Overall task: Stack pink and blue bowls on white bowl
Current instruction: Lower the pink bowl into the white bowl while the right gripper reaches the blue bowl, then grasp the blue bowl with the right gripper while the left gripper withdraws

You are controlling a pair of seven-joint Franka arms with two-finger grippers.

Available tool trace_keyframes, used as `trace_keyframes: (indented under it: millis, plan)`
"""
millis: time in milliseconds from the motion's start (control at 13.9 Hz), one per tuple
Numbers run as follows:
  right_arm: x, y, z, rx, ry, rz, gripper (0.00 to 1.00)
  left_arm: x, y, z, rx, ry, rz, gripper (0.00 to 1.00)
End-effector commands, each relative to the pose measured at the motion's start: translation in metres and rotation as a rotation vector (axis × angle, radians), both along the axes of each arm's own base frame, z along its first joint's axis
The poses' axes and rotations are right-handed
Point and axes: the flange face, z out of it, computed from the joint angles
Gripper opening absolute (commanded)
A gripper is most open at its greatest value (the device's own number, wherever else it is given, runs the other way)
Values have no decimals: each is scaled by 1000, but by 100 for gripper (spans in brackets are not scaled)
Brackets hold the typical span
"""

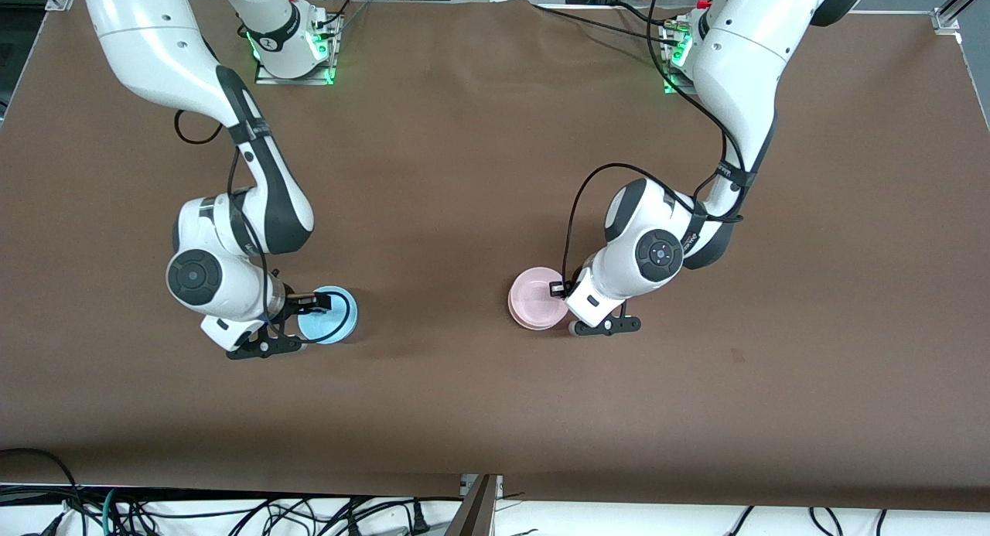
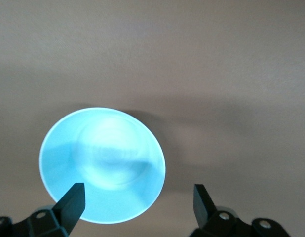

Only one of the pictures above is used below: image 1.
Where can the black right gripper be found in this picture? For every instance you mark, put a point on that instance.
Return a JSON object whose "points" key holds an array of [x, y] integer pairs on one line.
{"points": [[291, 303]]}

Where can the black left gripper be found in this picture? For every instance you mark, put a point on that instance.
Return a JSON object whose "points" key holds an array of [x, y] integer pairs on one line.
{"points": [[567, 290]]}

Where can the pink bowl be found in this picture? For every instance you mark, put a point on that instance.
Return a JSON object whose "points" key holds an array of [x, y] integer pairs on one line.
{"points": [[534, 300]]}

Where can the blue bowl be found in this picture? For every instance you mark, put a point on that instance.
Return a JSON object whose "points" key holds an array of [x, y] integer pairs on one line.
{"points": [[329, 327]]}

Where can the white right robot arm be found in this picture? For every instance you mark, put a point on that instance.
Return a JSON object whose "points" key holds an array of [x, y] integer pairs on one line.
{"points": [[155, 49]]}

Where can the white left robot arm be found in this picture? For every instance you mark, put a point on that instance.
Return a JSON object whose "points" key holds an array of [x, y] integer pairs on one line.
{"points": [[735, 72]]}

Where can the brown table cover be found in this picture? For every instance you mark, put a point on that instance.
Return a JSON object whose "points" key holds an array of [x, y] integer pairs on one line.
{"points": [[464, 172]]}

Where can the black power plug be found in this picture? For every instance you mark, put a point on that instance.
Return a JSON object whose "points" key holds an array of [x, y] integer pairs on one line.
{"points": [[419, 519]]}

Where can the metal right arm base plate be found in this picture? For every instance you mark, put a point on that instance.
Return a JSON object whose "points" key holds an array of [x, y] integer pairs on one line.
{"points": [[267, 78]]}

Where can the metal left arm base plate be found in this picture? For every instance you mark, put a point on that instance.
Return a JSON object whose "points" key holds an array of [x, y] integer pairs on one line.
{"points": [[673, 89]]}

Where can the aluminium frame post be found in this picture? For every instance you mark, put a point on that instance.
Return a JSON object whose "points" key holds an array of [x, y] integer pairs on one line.
{"points": [[479, 513]]}

